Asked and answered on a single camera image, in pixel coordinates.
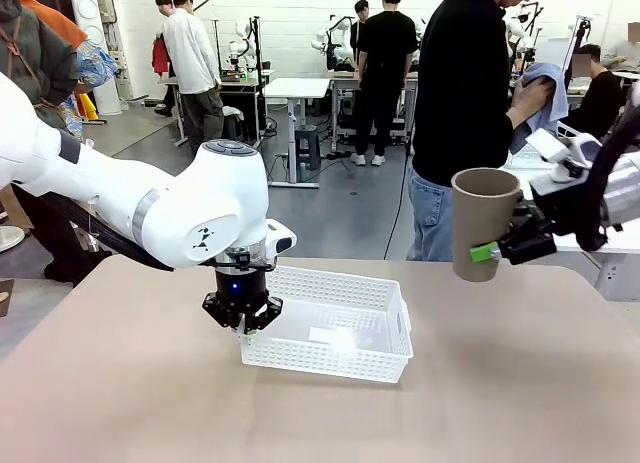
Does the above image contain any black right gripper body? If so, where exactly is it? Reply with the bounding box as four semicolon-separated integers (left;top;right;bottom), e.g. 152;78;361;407
530;175;589;237

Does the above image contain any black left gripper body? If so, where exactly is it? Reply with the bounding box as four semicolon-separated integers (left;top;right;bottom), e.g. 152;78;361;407
213;267;270;317

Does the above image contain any brown cup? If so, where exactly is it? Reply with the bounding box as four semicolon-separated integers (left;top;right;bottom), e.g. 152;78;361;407
450;167;522;283

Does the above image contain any white perforated plastic basket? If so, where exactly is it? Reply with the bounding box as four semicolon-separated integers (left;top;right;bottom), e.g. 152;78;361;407
238;265;415;384

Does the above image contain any blue cloth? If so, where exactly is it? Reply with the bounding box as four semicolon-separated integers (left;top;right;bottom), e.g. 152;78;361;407
508;62;570;154

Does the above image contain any person's right hand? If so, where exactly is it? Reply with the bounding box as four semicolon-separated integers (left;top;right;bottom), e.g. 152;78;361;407
506;91;541;130

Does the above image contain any person's left hand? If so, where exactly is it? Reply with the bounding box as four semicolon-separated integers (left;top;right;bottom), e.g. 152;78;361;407
516;75;555;95

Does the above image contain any white paper label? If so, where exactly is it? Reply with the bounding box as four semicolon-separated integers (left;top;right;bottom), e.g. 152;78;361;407
308;326;359;352

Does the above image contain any white side table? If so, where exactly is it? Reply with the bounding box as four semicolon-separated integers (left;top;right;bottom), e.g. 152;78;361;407
504;162;640;302

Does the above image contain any seated person in black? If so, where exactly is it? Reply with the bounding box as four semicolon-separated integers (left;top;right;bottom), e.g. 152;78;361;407
562;42;626;134

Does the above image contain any person in black shirt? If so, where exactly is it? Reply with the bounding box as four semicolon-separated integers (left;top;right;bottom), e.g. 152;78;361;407
407;0;546;263

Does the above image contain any grey plastic stool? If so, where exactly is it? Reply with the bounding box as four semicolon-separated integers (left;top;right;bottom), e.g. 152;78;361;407
294;125;321;170

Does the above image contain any person in grey top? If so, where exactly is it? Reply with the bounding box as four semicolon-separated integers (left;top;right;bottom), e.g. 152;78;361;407
602;22;640;69

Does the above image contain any black tripod stand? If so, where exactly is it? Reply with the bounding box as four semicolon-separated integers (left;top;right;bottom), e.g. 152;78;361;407
562;15;594;84

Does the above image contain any workbench with white robot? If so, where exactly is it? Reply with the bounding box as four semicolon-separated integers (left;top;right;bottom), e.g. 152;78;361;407
159;70;276;149
329;71;419;152

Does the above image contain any white standing desk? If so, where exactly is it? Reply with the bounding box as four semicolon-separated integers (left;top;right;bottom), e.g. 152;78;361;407
262;77;331;189

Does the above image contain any person in black t-shirt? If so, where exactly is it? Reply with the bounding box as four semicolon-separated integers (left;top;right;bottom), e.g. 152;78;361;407
349;0;419;167

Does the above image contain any brown board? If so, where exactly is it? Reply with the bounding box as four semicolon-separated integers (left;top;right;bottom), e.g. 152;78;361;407
0;279;16;318

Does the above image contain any yellow floor sign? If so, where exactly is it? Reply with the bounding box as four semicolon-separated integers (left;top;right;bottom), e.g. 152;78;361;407
77;93;100;122

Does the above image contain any person in white shirt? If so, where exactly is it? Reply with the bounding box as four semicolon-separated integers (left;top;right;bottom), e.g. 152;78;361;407
162;0;225;157

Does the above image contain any dark-haired person behind bench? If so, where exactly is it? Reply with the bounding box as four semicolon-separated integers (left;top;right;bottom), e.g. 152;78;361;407
351;0;372;64

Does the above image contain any mannequin in orange blue clothes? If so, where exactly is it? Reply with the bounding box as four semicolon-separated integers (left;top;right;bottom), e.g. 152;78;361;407
14;0;121;139

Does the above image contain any person in green jacket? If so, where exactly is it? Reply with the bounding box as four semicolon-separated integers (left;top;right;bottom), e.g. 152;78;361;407
0;0;114;287

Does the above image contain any black right arm cable sleeve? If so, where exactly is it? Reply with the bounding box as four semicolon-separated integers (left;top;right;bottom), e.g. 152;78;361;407
574;80;640;253

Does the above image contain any black arm cable sleeve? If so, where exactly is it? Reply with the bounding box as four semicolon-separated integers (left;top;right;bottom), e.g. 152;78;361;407
574;80;640;253
12;180;176;273

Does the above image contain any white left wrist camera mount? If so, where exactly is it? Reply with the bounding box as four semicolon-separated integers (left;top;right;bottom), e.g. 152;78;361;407
264;220;298;260

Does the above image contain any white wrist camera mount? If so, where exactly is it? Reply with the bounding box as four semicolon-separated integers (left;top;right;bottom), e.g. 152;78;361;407
524;129;604;184
264;220;298;260

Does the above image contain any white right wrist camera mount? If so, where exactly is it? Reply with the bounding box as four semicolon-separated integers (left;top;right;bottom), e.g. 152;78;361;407
524;129;604;184

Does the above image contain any black left arm cable sleeve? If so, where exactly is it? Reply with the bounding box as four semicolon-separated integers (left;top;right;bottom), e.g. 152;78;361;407
12;180;176;273

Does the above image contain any thin black hanging cable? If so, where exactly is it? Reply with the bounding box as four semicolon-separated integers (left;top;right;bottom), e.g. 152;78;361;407
383;147;412;262

